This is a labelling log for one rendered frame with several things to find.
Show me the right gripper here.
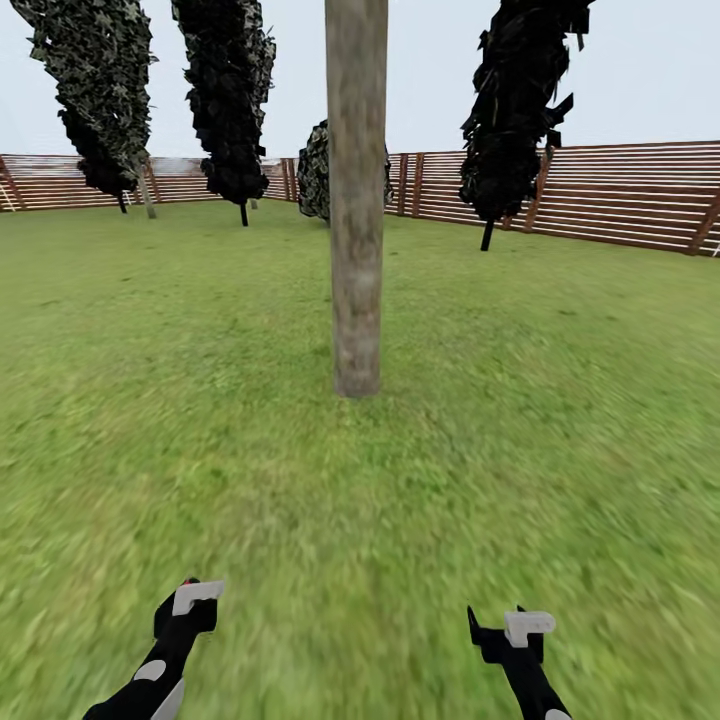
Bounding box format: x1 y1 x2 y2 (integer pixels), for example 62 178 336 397
467 608 543 689

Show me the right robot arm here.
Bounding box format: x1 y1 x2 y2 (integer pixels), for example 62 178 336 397
467 607 574 720

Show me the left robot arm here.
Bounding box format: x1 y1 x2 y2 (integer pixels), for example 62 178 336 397
82 581 227 720

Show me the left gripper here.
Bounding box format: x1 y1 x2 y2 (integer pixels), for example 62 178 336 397
154 594 217 645

